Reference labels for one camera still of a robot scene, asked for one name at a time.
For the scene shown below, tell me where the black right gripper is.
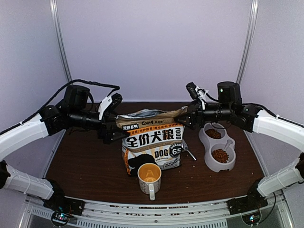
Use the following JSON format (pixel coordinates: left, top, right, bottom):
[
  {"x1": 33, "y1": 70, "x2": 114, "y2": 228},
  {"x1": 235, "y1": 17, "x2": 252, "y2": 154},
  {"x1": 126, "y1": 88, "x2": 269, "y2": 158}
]
[{"x1": 174, "y1": 100, "x2": 233, "y2": 130}]

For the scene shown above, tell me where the metal spoon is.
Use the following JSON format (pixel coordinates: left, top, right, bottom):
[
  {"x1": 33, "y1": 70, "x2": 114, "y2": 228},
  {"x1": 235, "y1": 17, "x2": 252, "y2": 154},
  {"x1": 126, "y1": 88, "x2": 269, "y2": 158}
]
[{"x1": 181, "y1": 140, "x2": 197, "y2": 161}]

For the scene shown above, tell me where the brown dog food bag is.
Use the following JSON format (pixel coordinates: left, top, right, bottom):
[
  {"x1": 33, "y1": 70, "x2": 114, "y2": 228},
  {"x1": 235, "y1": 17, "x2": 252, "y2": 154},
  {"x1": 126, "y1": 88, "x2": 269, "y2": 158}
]
[{"x1": 116, "y1": 106, "x2": 187, "y2": 176}]

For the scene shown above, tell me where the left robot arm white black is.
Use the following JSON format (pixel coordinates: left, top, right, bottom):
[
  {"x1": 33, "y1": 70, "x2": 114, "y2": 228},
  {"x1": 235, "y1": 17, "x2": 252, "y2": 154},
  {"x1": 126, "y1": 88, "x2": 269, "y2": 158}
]
[{"x1": 0, "y1": 85, "x2": 129, "y2": 211}]

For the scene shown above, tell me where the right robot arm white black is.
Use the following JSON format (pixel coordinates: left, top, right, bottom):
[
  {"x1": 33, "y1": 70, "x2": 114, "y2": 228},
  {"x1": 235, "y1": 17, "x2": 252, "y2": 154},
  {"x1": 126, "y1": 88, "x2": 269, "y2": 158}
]
[{"x1": 174, "y1": 81, "x2": 304, "y2": 210}]

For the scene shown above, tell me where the white double pet bowl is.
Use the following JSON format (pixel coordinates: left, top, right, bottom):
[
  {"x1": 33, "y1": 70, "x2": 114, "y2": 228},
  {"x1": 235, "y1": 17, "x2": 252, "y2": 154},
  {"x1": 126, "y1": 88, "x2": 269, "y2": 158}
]
[{"x1": 199, "y1": 123, "x2": 236, "y2": 172}]

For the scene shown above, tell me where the white mug yellow inside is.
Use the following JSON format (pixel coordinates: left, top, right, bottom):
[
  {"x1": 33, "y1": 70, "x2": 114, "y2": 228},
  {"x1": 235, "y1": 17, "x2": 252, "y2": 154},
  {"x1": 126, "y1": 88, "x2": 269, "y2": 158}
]
[{"x1": 137, "y1": 163, "x2": 162, "y2": 201}]

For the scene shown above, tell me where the left circuit board with leds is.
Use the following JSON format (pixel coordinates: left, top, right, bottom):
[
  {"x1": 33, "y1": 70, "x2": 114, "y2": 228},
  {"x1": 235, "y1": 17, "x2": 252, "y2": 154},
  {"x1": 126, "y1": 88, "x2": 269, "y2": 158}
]
[{"x1": 51, "y1": 212, "x2": 71, "y2": 227}]

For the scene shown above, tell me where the circuit board with leds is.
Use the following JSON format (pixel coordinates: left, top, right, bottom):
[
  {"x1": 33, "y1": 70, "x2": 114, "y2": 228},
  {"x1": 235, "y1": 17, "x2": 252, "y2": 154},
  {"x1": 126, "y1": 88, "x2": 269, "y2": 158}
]
[
  {"x1": 242, "y1": 211, "x2": 261, "y2": 226},
  {"x1": 51, "y1": 212, "x2": 71, "y2": 227}
]

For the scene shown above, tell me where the right circuit board with leds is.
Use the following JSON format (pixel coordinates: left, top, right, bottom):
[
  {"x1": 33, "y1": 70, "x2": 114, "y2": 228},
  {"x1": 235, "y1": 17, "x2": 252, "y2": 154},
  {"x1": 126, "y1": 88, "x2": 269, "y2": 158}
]
[{"x1": 242, "y1": 211, "x2": 261, "y2": 226}]

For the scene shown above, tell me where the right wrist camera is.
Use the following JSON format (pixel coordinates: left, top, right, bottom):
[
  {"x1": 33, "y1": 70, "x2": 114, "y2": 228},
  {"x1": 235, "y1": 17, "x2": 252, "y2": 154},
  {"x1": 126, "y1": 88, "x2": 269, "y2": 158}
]
[{"x1": 186, "y1": 82, "x2": 208, "y2": 110}]

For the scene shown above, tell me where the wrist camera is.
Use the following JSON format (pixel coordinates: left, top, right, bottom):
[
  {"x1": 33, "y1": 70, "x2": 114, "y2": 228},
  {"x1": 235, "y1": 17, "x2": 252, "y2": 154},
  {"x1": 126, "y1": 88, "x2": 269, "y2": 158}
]
[
  {"x1": 186, "y1": 82, "x2": 208, "y2": 110},
  {"x1": 98, "y1": 93, "x2": 123, "y2": 120}
]

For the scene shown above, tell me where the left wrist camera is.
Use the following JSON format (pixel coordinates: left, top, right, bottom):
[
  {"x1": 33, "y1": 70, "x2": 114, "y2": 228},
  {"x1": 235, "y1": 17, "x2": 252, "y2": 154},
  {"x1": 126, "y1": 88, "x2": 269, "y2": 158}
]
[{"x1": 98, "y1": 93, "x2": 123, "y2": 120}]

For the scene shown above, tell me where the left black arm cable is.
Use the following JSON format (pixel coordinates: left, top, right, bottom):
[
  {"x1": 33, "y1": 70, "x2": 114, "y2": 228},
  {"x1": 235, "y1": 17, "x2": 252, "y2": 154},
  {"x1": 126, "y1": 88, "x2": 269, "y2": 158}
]
[{"x1": 0, "y1": 79, "x2": 121, "y2": 136}]

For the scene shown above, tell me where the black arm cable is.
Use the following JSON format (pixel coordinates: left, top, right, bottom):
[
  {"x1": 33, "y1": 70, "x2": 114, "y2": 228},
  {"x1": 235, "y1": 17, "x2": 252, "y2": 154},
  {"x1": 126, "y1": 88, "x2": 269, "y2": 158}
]
[
  {"x1": 247, "y1": 103, "x2": 304, "y2": 122},
  {"x1": 0, "y1": 79, "x2": 121, "y2": 136}
]

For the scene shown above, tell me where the aluminium front rail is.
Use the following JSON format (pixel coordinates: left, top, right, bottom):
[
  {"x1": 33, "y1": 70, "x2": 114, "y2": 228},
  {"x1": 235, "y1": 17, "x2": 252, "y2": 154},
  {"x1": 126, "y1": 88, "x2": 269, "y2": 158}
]
[{"x1": 19, "y1": 185, "x2": 296, "y2": 228}]

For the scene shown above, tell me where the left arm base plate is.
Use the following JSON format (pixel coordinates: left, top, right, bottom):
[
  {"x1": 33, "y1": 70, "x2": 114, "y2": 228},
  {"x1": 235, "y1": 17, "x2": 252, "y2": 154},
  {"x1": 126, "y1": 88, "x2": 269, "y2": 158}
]
[{"x1": 42, "y1": 197, "x2": 85, "y2": 216}]

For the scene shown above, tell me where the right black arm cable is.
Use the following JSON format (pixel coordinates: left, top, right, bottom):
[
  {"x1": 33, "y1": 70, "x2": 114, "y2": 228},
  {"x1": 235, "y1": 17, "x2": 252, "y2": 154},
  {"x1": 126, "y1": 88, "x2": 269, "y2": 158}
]
[{"x1": 247, "y1": 103, "x2": 304, "y2": 122}]

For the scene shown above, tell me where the right aluminium corner post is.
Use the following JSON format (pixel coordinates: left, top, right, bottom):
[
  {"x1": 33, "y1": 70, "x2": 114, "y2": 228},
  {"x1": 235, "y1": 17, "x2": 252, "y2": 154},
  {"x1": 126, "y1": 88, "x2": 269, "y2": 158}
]
[{"x1": 236, "y1": 0, "x2": 259, "y2": 84}]

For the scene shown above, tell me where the aluminium corner post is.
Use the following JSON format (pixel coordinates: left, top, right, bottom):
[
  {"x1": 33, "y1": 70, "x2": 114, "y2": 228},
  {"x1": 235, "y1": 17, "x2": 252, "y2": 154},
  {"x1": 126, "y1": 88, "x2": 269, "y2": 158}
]
[
  {"x1": 49, "y1": 0, "x2": 72, "y2": 82},
  {"x1": 236, "y1": 0, "x2": 259, "y2": 84}
]

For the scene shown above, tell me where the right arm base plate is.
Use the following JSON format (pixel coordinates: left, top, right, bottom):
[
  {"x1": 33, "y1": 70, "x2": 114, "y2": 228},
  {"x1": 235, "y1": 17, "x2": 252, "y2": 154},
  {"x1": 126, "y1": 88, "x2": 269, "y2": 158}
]
[{"x1": 227, "y1": 196, "x2": 268, "y2": 215}]

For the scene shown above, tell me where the left aluminium corner post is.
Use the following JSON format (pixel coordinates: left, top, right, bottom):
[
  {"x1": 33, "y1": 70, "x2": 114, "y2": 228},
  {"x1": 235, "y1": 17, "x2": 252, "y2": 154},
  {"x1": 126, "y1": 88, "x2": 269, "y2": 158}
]
[{"x1": 49, "y1": 0, "x2": 72, "y2": 82}]

